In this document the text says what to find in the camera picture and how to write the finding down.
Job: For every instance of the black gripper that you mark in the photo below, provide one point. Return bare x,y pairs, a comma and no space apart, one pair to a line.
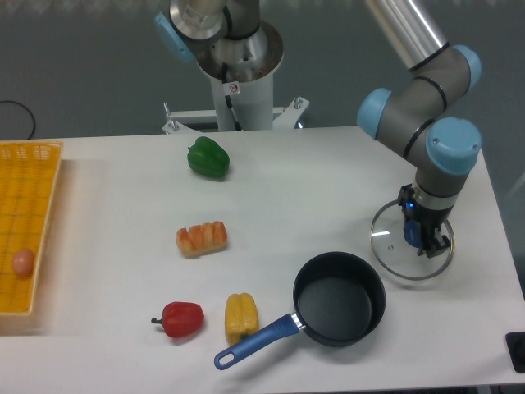
424,215

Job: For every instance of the glass lid with blue knob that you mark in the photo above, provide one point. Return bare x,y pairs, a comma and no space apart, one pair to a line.
396,255

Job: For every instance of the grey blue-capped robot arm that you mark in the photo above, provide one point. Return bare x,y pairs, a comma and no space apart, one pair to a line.
413,123

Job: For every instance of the black device at table edge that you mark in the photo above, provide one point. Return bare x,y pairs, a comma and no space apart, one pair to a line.
516,346

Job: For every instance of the yellow bell pepper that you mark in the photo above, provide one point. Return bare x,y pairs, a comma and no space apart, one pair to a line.
241,317

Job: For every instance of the toy bread loaf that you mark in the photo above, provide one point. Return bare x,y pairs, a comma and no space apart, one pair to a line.
202,239

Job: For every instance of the green bell pepper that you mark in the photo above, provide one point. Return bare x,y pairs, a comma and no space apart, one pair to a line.
207,158

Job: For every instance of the red bell pepper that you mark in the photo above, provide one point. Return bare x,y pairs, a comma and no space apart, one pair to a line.
180,319

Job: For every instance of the yellow plastic basket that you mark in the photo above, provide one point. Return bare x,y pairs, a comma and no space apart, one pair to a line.
29,174

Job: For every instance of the brown egg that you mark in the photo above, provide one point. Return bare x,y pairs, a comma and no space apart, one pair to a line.
23,263

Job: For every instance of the black saucepan with blue handle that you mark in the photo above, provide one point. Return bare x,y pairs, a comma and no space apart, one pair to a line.
339,299

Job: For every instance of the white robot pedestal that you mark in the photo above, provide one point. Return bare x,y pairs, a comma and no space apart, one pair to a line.
241,73

